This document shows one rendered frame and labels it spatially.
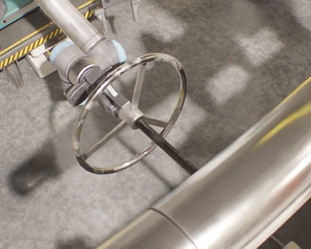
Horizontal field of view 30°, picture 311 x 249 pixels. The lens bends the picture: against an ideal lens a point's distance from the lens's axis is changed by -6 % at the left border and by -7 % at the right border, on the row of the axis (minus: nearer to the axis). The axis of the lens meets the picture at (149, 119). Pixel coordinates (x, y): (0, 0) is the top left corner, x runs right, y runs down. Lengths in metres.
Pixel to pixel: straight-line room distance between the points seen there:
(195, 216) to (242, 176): 0.08
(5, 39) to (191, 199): 2.18
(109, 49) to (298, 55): 1.30
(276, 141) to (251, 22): 2.38
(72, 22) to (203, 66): 1.10
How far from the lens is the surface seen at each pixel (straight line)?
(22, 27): 2.85
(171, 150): 1.53
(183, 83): 1.69
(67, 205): 2.53
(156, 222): 0.72
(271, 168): 0.75
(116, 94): 1.61
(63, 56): 1.78
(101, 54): 1.91
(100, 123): 2.75
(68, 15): 1.95
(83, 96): 1.72
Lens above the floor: 2.11
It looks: 51 degrees down
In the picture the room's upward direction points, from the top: 11 degrees counter-clockwise
